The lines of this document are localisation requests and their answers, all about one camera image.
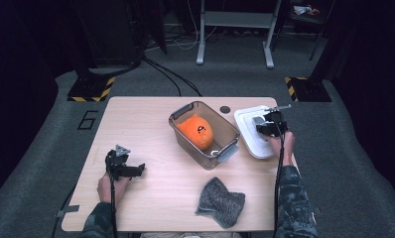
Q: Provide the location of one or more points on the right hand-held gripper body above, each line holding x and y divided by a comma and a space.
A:
278, 127

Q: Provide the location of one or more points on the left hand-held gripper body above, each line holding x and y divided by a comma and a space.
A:
117, 165

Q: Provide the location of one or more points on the white box lid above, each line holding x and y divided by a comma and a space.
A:
251, 142

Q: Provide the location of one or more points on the grey translucent storage box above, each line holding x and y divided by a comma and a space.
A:
223, 132

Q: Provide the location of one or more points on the orange plush toy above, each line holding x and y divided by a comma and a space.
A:
197, 132

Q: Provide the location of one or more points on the grey fluffy cloth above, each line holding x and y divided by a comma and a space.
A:
222, 205

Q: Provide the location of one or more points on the person's right hand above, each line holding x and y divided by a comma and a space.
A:
285, 148

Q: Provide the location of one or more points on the person's left hand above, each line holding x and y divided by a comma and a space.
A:
111, 190

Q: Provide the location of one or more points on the black striped stand base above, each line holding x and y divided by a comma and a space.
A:
89, 89
309, 90

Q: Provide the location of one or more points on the dark side table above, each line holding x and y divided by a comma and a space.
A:
301, 23

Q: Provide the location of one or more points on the white metal stand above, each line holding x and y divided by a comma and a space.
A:
238, 20

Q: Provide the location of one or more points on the small colourful clutter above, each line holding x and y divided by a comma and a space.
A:
304, 10

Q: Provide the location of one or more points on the dark equipment cart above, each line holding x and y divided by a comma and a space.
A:
112, 33

